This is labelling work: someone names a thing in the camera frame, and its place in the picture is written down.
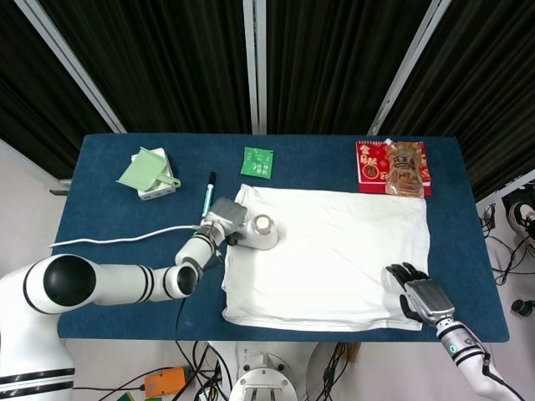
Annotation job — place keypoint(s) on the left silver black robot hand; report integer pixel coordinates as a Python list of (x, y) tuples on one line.
[(225, 213)]

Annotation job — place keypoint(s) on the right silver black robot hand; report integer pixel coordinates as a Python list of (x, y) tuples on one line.
[(428, 298)]

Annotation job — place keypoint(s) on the white handheld steamer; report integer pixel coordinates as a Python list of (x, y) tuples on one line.
[(263, 234)]

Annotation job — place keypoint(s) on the white cloth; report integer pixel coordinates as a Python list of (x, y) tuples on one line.
[(334, 259)]

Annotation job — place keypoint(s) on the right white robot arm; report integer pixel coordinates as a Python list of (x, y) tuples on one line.
[(464, 351)]

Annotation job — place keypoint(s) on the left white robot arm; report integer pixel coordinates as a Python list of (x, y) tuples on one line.
[(117, 282)]

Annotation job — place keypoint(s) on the black and white marker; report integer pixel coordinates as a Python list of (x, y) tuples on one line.
[(210, 188)]

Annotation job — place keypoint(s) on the green sachet packet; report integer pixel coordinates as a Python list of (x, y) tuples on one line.
[(257, 160)]

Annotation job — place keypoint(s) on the small white cardboard box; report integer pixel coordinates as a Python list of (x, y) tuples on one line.
[(161, 193)]

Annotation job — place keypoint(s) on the light green plastic dustpan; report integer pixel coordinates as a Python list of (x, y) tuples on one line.
[(142, 173)]

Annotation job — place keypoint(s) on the black round caster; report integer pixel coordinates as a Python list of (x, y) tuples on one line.
[(522, 308)]

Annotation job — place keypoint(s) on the blue felt table cover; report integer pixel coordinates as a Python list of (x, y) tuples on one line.
[(125, 225)]

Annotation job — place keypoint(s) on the white black sneaker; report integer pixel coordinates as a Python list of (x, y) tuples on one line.
[(521, 217)]

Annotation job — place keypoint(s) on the brown sauce spout pouch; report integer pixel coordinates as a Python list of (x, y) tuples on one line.
[(404, 171)]

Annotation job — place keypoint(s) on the red spiral notebook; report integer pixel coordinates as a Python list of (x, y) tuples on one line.
[(370, 167)]

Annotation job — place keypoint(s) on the black pleated curtain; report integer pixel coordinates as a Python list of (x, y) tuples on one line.
[(175, 62)]

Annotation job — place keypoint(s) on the white robot torso base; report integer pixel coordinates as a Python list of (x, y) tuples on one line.
[(261, 376)]

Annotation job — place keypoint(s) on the orange handheld device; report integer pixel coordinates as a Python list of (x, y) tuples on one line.
[(165, 381)]

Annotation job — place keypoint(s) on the white metal frame post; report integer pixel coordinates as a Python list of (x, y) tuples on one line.
[(71, 67), (409, 67), (255, 67)]

